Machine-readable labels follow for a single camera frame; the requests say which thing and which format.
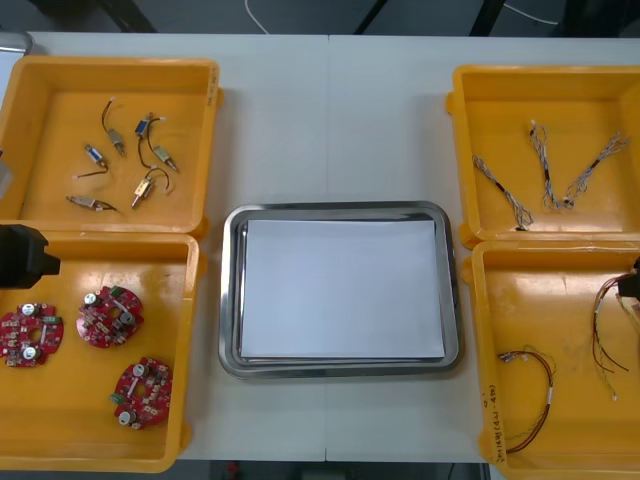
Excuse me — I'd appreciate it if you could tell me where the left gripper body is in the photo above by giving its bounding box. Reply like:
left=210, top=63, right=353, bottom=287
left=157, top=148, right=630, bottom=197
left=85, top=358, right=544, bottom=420
left=0, top=224, right=62, bottom=290

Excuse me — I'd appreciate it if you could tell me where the red black wire harness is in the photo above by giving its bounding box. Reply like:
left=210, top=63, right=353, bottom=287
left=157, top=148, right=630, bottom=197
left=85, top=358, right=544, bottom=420
left=591, top=299, right=632, bottom=402

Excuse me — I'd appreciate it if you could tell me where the round red circuit board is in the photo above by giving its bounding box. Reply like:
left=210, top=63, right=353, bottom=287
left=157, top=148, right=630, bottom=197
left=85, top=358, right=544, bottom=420
left=108, top=355, right=174, bottom=431
left=0, top=302, right=65, bottom=369
left=75, top=285, right=145, bottom=350

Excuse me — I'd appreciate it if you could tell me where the white label metal solenoid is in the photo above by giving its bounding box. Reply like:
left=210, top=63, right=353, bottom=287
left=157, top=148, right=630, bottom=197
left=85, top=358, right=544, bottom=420
left=64, top=193, right=119, bottom=214

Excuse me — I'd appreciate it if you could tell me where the blue-white twisted wire harness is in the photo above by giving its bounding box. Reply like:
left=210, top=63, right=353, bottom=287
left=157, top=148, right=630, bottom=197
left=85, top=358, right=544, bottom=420
left=528, top=119, right=575, bottom=210
left=562, top=130, right=632, bottom=207
left=472, top=154, right=535, bottom=232

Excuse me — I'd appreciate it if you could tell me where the blue label metal solenoid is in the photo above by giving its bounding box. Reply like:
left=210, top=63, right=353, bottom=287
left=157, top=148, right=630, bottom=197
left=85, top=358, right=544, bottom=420
left=72, top=143, right=111, bottom=182

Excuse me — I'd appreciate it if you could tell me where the yellow-orange plastic bin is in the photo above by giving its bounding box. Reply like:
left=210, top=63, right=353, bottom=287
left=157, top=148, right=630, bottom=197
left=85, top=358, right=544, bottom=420
left=0, top=54, right=225, bottom=237
left=462, top=240, right=640, bottom=480
left=446, top=63, right=640, bottom=250
left=0, top=232, right=208, bottom=474

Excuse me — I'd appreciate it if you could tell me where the group of metal solenoids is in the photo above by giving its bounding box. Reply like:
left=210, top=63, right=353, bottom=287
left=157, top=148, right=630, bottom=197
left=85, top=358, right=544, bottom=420
left=101, top=96, right=181, bottom=211

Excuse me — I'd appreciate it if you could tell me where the steel tray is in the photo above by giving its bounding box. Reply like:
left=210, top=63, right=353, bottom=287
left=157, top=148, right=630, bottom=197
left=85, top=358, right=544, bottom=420
left=217, top=200, right=461, bottom=380

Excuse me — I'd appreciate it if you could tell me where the grey metal container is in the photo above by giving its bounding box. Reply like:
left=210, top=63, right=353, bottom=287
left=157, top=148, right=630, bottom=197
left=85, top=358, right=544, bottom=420
left=0, top=29, right=35, bottom=57

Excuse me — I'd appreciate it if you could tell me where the white sheet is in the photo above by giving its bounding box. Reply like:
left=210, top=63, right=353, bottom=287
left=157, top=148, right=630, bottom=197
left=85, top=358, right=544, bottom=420
left=238, top=218, right=447, bottom=360

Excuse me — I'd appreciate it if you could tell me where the red yellow wire harness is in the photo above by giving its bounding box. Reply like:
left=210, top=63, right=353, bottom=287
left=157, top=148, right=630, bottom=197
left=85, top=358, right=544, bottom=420
left=497, top=344, right=557, bottom=454

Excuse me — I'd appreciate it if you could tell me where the white cable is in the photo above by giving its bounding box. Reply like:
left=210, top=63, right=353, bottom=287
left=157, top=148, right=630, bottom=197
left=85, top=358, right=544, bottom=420
left=502, top=0, right=601, bottom=25
left=243, top=0, right=274, bottom=35

